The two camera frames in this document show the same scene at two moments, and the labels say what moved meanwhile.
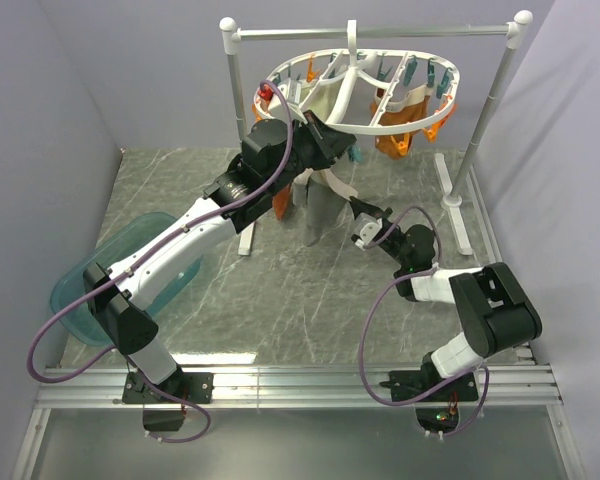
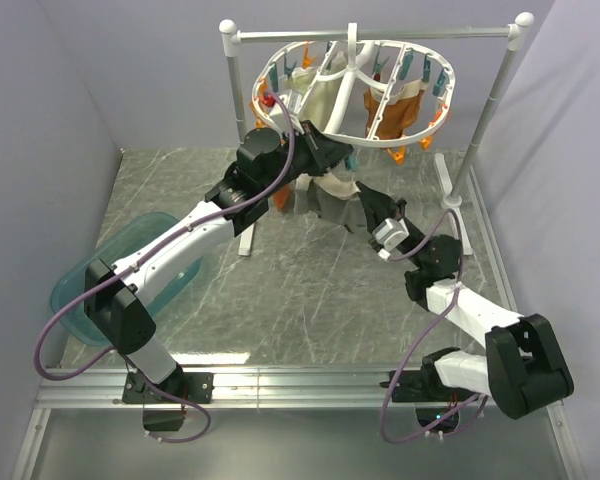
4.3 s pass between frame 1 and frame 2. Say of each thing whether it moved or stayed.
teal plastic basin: stayed
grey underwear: moved
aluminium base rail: stayed
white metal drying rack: stayed
